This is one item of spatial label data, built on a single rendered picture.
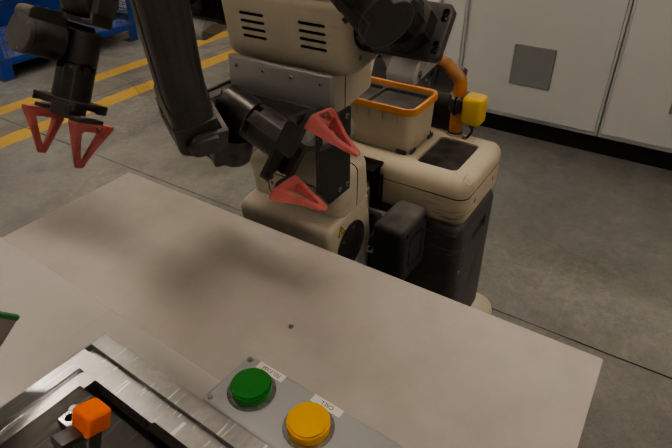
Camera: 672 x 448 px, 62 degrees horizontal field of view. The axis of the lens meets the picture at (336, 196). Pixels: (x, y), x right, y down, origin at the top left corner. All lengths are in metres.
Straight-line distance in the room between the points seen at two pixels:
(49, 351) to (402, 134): 0.83
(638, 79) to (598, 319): 1.40
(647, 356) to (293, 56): 1.60
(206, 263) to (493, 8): 2.60
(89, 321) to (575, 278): 1.89
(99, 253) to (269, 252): 0.27
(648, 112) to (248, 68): 2.51
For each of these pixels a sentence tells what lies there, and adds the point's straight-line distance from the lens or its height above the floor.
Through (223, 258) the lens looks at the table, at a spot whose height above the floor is 0.86.
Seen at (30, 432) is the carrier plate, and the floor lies 0.97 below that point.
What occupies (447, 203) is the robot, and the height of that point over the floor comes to 0.75.
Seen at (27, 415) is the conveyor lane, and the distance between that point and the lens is 0.63.
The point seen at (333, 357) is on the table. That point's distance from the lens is 0.74.
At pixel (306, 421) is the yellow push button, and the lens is 0.54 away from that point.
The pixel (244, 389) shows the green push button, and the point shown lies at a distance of 0.57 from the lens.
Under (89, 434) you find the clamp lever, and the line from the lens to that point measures 0.46.
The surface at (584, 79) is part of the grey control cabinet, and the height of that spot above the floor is 0.40.
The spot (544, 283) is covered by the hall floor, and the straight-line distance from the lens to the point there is 2.30.
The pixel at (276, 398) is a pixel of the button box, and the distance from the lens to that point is 0.57.
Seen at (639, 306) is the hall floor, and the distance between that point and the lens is 2.34.
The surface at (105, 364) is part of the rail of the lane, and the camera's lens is 0.64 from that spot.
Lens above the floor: 1.41
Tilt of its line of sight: 32 degrees down
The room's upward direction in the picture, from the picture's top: straight up
